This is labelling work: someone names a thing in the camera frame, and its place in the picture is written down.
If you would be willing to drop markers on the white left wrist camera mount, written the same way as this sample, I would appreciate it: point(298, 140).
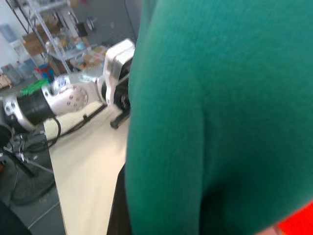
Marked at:
point(115, 63)

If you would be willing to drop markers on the metal storage shelf rack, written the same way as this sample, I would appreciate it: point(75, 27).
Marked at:
point(49, 31)

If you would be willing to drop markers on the green cloth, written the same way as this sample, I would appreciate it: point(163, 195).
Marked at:
point(220, 110)

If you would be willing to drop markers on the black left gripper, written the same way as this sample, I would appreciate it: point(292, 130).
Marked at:
point(123, 96)

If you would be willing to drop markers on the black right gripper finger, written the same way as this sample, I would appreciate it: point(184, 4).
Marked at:
point(118, 208)

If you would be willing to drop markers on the green plastic object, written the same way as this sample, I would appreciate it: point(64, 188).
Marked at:
point(33, 87)

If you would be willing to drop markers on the white water dispenser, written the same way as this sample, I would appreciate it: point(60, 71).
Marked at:
point(18, 46)

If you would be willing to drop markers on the clear plastic water jug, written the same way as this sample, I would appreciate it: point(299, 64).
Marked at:
point(25, 68)

